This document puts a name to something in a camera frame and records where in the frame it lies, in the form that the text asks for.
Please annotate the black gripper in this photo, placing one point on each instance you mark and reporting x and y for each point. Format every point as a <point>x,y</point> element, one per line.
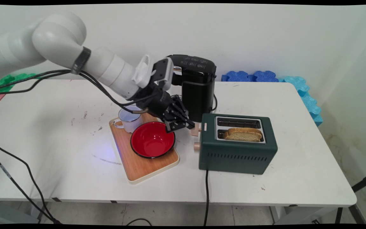
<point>154,101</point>

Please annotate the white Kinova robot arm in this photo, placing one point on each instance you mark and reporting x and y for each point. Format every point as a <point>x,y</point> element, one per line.
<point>59,38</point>

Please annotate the beige toaster lever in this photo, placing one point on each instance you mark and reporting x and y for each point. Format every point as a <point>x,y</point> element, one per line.
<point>196,129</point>

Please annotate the black coffee machine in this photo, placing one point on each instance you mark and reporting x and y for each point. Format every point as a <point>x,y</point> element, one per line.
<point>199,92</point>

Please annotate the beige toaster knob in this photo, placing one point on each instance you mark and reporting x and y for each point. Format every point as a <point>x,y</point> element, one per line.
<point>197,146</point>

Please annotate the red bowl black rim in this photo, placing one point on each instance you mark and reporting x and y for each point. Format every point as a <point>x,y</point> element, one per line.
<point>152,141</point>

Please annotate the white enamel mug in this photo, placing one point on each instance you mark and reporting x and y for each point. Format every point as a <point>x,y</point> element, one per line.
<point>129,122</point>

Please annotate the wooden tray cream rim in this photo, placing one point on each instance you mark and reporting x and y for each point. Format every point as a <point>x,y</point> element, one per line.
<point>141,167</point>

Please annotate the toasted bread slice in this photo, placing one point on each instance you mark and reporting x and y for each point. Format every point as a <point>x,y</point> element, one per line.
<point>243,135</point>

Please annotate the dark green toaster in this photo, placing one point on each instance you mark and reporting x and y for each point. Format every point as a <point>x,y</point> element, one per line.
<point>237,156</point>

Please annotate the dark blue foam mat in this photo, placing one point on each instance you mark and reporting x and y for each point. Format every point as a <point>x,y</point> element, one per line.
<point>238,77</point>
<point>265,76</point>

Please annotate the cyan foam mat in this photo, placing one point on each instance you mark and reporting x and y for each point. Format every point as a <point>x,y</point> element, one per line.
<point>308,98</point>

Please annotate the green foam mat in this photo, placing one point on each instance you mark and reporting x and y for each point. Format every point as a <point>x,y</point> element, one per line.
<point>3,81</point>

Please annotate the black tripod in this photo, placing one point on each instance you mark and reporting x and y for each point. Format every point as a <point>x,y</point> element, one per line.
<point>361,184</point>

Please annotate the black wrist camera white mount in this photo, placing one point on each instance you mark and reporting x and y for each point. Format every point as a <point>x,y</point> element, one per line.
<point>162,71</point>

